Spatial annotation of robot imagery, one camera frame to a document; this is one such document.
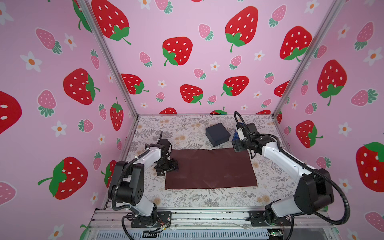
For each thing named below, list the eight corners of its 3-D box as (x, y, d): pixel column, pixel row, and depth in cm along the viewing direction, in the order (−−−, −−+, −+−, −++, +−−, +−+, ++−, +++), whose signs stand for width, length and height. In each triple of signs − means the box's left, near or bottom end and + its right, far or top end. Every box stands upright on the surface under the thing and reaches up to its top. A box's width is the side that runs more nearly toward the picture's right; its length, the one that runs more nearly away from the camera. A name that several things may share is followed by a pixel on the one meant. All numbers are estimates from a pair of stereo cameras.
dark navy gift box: (213, 147, 104) (214, 141, 99) (205, 134, 112) (205, 128, 106) (228, 140, 108) (230, 134, 102) (219, 128, 115) (220, 122, 110)
